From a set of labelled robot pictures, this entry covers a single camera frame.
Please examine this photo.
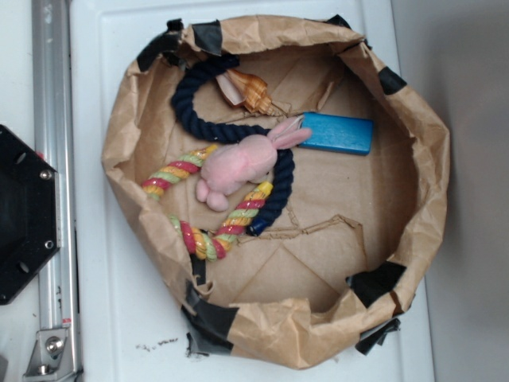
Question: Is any navy blue rope toy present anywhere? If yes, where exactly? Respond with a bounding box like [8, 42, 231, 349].
[171, 54, 295, 236]

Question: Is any orange conch seashell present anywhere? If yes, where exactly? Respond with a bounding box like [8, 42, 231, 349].
[216, 69, 285, 116]

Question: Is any blue wooden block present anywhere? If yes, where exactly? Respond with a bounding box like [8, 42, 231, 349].
[300, 112, 374, 155]

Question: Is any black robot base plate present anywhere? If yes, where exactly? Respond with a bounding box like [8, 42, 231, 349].
[0, 125, 59, 306]

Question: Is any silver aluminium rail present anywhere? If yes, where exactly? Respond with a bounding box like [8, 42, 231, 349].
[30, 0, 83, 382]

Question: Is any silver corner bracket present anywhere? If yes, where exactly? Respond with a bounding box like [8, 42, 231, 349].
[22, 328, 74, 381]

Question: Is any multicolour rope toy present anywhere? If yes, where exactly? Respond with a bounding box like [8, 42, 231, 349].
[142, 145, 274, 262]

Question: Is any pink plush bunny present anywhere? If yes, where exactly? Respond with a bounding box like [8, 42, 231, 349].
[196, 116, 312, 212]

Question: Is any brown paper bag bin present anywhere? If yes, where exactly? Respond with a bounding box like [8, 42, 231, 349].
[102, 15, 450, 369]

